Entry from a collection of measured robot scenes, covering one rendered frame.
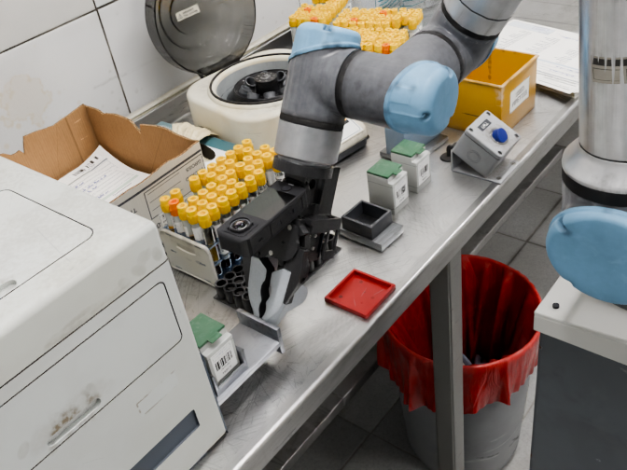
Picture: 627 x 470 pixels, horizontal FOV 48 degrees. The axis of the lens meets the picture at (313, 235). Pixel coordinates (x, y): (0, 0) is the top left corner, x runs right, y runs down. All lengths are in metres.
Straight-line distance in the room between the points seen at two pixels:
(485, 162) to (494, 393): 0.56
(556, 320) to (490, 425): 0.78
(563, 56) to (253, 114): 0.65
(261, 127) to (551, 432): 0.63
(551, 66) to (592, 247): 0.83
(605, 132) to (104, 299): 0.44
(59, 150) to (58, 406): 0.68
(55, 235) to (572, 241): 0.45
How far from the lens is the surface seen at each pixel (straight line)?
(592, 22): 0.61
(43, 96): 1.30
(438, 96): 0.73
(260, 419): 0.83
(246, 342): 0.86
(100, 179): 1.21
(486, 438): 1.67
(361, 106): 0.76
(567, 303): 0.89
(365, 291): 0.95
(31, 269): 0.62
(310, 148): 0.79
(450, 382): 1.31
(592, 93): 0.64
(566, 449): 1.07
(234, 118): 1.18
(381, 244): 1.01
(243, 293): 0.95
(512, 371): 1.49
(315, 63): 0.79
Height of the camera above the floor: 1.51
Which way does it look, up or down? 37 degrees down
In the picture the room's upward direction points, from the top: 10 degrees counter-clockwise
